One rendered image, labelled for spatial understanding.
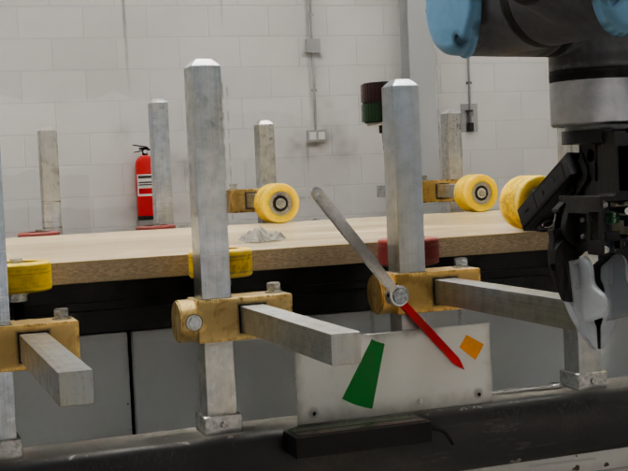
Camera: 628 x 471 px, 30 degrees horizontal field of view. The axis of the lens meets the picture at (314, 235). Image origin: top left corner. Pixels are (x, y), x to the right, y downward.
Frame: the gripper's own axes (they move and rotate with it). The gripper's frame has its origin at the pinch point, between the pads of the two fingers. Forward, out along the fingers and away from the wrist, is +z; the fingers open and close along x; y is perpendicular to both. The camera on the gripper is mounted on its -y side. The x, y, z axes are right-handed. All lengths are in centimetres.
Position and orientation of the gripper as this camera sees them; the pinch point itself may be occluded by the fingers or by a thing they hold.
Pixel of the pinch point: (592, 335)
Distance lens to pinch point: 118.7
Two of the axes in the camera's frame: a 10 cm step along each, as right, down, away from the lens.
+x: 9.4, -0.6, 3.5
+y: 3.5, 0.3, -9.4
